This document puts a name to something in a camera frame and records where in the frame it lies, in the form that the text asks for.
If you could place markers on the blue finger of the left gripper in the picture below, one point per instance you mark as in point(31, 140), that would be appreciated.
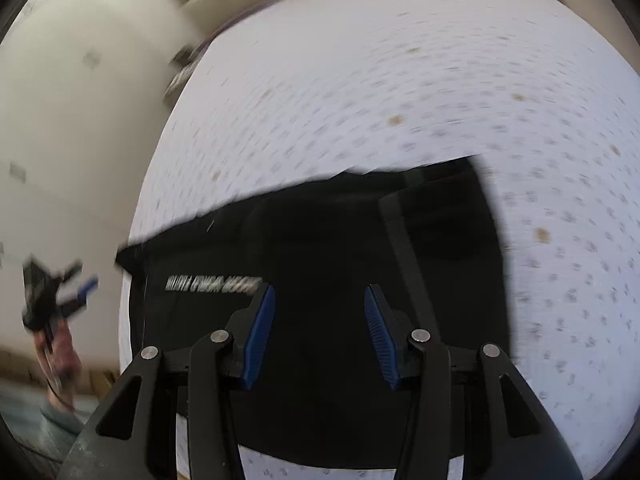
point(86, 289)

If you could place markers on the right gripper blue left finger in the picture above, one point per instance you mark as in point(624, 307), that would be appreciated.
point(257, 338)

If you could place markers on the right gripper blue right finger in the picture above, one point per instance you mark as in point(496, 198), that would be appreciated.
point(383, 342)

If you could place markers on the black hooded jacket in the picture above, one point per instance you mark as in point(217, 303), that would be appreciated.
point(425, 236)

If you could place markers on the person left hand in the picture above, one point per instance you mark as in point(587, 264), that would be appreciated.
point(59, 361)

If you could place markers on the white wardrobe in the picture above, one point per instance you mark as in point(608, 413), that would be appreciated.
point(82, 109)

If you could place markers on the grey nightstand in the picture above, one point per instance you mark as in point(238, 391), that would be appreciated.
point(185, 62)

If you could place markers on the bed with floral sheet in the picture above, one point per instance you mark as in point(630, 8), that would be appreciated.
point(310, 88)

